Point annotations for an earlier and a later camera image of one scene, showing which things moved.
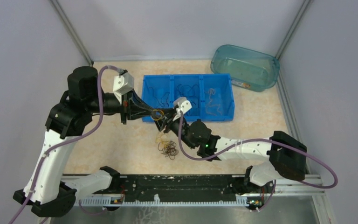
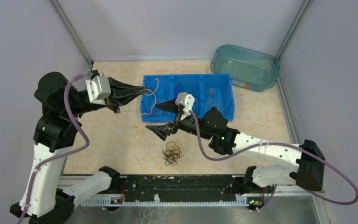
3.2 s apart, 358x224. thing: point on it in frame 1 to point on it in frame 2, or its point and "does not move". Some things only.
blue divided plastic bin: [211, 96] does not move
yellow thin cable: [162, 137] to [145, 89]
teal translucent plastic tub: [253, 70] does not move
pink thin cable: [212, 91] does not move
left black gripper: [134, 107] to [114, 101]
